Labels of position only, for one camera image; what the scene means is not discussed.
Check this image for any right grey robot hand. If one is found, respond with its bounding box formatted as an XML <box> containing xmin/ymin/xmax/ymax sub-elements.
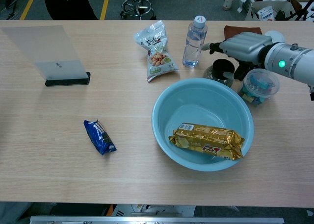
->
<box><xmin>201</xmin><ymin>32</ymin><xmax>274</xmax><ymax>81</ymax></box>

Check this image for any glass jar with black lid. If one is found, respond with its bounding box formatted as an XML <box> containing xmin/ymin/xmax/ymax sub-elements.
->
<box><xmin>203</xmin><ymin>58</ymin><xmax>236</xmax><ymax>87</ymax></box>

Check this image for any clear tub of binder clips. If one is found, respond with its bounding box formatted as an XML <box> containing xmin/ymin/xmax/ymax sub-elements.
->
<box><xmin>238</xmin><ymin>68</ymin><xmax>281</xmax><ymax>105</ymax></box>

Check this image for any white peanut snack bag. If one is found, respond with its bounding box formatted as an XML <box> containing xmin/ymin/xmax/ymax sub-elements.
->
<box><xmin>133</xmin><ymin>20</ymin><xmax>180</xmax><ymax>84</ymax></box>

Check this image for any brown cloth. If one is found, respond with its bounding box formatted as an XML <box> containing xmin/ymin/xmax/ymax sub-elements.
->
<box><xmin>223</xmin><ymin>25</ymin><xmax>262</xmax><ymax>42</ymax></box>

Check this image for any white round disc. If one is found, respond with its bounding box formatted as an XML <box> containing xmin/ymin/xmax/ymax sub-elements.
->
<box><xmin>264</xmin><ymin>30</ymin><xmax>286</xmax><ymax>44</ymax></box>

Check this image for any blue white package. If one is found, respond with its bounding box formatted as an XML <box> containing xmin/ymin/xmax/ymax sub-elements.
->
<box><xmin>257</xmin><ymin>5</ymin><xmax>276</xmax><ymax>22</ymax></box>

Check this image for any white carton box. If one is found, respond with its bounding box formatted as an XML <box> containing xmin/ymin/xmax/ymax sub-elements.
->
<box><xmin>245</xmin><ymin>0</ymin><xmax>304</xmax><ymax>22</ymax></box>

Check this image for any clear water bottle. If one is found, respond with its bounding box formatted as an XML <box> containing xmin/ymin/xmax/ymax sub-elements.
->
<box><xmin>182</xmin><ymin>15</ymin><xmax>208</xmax><ymax>68</ymax></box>

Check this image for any black tripod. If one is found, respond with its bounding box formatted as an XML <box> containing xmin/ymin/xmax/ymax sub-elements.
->
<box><xmin>286</xmin><ymin>0</ymin><xmax>314</xmax><ymax>21</ymax></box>

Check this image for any light blue plastic basin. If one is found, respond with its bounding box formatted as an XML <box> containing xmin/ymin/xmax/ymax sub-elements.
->
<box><xmin>151</xmin><ymin>77</ymin><xmax>255</xmax><ymax>173</ymax></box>

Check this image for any gold biscuit packet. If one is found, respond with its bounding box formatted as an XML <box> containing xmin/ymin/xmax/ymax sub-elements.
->
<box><xmin>168</xmin><ymin>122</ymin><xmax>246</xmax><ymax>161</ymax></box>

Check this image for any chrome stool base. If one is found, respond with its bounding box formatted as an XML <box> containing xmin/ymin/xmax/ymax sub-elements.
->
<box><xmin>120</xmin><ymin>0</ymin><xmax>157</xmax><ymax>21</ymax></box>

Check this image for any blue cookie packet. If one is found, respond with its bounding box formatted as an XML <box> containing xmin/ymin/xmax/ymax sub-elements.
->
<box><xmin>83</xmin><ymin>119</ymin><xmax>117</xmax><ymax>156</ymax></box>

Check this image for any person in black clothes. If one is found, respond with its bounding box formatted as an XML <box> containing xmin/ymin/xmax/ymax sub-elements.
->
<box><xmin>36</xmin><ymin>0</ymin><xmax>99</xmax><ymax>21</ymax></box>

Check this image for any acrylic sign holder black base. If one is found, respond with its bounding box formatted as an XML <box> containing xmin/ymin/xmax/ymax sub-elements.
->
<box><xmin>1</xmin><ymin>25</ymin><xmax>91</xmax><ymax>87</ymax></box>

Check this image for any aluminium rail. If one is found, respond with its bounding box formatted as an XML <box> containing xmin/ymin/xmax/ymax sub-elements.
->
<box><xmin>29</xmin><ymin>216</ymin><xmax>285</xmax><ymax>224</ymax></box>

